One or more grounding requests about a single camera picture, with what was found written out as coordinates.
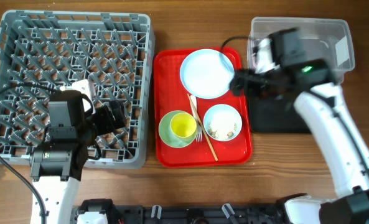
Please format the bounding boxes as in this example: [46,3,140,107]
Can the light green bowl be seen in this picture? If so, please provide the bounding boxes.
[158,110,197,148]

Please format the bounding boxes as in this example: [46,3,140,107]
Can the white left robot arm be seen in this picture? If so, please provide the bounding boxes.
[30,90,126,223]

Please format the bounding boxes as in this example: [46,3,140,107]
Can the clear plastic bin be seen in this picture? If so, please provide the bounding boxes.
[250,17,355,83]

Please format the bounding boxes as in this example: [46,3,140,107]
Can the white plastic fork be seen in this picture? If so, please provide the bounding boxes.
[190,95,203,142]

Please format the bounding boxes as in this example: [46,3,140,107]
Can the large light blue plate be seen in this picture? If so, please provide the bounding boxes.
[179,49,235,100]

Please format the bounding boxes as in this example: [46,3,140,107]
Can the small light blue bowl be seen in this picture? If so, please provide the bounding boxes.
[203,104,243,142]

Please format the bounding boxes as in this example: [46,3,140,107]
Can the yellow plastic cup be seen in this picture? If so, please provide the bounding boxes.
[170,112,197,139]

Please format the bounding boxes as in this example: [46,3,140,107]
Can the black rectangular tray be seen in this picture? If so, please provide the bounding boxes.
[246,84,310,134]

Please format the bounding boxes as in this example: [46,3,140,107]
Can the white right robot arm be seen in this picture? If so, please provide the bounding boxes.
[230,28,369,223]

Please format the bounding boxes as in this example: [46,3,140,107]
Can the grey plastic dishwasher rack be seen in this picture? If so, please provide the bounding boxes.
[0,10,155,169]

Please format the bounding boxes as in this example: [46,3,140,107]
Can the wooden chopstick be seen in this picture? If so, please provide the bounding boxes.
[187,94,218,161]

